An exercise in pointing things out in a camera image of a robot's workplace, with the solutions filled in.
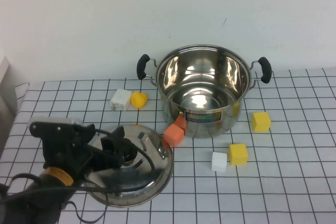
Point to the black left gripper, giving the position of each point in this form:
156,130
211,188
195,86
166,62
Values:
65,153

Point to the stainless steel lid black knob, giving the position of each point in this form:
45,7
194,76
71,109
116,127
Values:
155,140

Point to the stainless steel pot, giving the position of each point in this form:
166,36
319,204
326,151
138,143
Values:
199,127

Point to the worn white foam block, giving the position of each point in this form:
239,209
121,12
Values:
120,100

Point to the yellow heart-shaped block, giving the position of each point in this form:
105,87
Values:
139,100

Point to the orange foam cube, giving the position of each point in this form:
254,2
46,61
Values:
172,136

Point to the white foam cube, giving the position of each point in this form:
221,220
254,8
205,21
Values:
219,162

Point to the yellow foam cube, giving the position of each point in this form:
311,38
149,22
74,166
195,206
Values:
238,155
260,123

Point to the white panel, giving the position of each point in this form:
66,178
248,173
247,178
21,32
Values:
4,69

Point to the white grid tablecloth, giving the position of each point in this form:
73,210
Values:
288,182

